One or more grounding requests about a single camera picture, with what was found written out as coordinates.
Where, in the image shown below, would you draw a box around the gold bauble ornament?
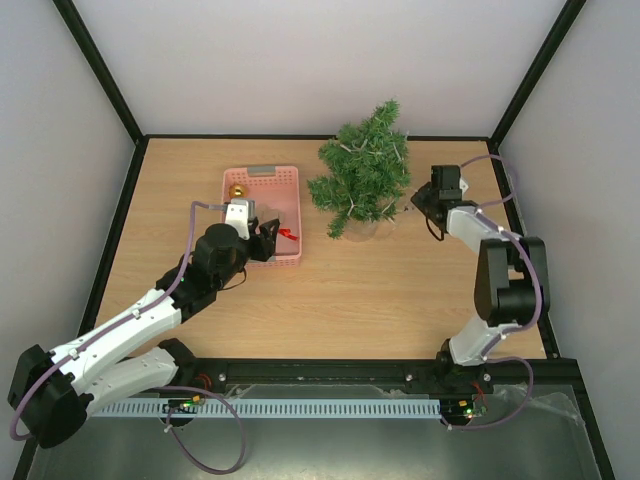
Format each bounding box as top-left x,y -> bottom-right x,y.
228,183 -> 248,199

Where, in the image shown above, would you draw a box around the black frame rail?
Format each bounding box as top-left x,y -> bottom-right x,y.
130,358 -> 586,398

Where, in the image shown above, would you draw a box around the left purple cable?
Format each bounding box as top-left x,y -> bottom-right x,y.
9,200 -> 229,441

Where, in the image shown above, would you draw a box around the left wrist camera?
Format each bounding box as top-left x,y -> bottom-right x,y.
224,197 -> 256,240

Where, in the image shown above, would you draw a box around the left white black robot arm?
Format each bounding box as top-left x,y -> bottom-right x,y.
8,219 -> 280,448

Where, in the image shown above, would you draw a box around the beige felt ornament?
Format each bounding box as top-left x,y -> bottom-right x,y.
256,204 -> 285,224

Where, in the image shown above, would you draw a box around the red ribbon bow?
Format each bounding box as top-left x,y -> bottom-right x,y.
278,228 -> 299,241

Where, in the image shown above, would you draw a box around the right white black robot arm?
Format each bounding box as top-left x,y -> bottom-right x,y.
411,165 -> 550,393

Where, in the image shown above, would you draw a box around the light blue cable duct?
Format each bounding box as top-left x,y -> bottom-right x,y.
95,398 -> 441,419

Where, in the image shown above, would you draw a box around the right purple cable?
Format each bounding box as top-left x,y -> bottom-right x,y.
447,153 -> 546,431

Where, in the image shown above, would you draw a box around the clear led string lights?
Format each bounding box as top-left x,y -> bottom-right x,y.
312,132 -> 414,226

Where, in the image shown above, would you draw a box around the small green christmas tree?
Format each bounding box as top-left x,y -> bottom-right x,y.
306,98 -> 414,244

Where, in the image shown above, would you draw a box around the purple cable loop front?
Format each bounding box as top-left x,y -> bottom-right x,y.
162,383 -> 246,474

